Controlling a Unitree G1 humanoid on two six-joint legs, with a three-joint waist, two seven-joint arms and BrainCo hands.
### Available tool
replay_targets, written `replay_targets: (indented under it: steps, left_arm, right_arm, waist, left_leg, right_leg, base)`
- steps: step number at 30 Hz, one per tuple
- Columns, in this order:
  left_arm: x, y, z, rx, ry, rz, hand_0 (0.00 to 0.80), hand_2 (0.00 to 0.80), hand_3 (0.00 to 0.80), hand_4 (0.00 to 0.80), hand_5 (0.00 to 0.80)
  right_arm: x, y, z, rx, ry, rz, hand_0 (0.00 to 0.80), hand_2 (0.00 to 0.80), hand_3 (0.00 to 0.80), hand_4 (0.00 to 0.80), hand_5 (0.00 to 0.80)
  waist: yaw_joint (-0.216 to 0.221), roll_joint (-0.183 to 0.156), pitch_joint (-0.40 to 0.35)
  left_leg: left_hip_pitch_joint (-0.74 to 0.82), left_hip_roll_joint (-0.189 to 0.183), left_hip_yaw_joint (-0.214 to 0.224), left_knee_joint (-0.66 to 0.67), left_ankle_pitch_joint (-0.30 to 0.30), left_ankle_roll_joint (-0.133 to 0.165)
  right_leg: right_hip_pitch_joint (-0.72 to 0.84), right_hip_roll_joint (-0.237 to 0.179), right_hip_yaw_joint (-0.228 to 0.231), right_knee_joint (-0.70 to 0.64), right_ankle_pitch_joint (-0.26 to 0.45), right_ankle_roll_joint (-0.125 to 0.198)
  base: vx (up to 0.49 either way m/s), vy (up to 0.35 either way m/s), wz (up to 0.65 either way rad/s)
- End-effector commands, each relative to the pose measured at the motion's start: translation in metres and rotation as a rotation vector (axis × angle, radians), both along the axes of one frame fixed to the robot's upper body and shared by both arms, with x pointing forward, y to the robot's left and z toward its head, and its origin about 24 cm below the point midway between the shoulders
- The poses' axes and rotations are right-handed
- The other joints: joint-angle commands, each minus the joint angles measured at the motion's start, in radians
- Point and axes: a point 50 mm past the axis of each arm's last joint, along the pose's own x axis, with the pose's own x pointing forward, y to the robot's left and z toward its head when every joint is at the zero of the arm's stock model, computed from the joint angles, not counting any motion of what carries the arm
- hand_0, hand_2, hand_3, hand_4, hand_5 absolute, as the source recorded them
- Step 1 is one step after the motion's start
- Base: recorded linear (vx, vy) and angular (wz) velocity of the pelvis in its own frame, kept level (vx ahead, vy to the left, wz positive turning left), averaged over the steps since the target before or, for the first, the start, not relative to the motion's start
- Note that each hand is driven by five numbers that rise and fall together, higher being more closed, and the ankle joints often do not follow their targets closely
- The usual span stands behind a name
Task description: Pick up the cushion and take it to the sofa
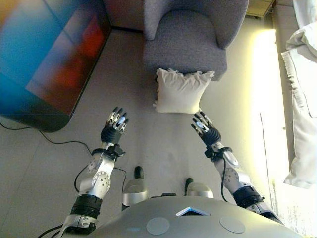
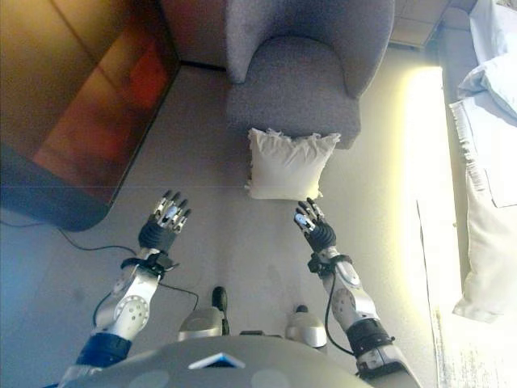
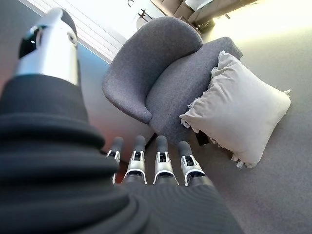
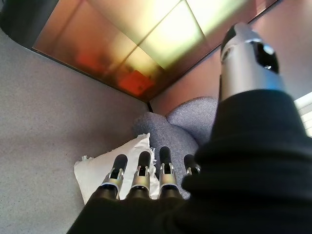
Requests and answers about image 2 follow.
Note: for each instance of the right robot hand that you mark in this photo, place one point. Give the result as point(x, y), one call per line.
point(321, 234)

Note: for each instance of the right silver robot leg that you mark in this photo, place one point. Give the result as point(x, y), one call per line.
point(305, 325)

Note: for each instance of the silver robot leg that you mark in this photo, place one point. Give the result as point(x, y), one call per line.
point(305, 325)
point(202, 321)

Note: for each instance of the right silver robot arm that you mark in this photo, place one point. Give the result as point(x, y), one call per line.
point(355, 303)

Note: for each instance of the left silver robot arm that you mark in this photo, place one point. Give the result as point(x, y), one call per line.
point(131, 307)

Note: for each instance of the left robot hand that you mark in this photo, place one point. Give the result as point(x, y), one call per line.
point(161, 236)

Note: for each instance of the white fringed bed blanket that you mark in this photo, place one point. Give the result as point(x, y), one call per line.
point(493, 242)

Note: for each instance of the left silver robot leg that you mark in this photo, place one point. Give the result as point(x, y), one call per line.
point(202, 321)

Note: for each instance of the white bed duvet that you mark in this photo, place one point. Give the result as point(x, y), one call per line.
point(497, 28)

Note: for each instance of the glossy dark wooden cabinet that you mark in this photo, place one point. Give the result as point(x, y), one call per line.
point(81, 121)

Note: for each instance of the white fringed cushion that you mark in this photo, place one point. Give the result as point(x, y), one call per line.
point(288, 165)

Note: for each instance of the grey robot torso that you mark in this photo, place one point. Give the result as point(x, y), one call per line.
point(202, 363)

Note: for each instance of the pale blue bed pillow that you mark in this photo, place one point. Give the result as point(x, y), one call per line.
point(493, 77)

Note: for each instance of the beige panelled nightstand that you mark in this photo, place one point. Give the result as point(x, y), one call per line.
point(416, 20)

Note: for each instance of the grey fabric armchair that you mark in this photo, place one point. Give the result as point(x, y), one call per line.
point(295, 81)

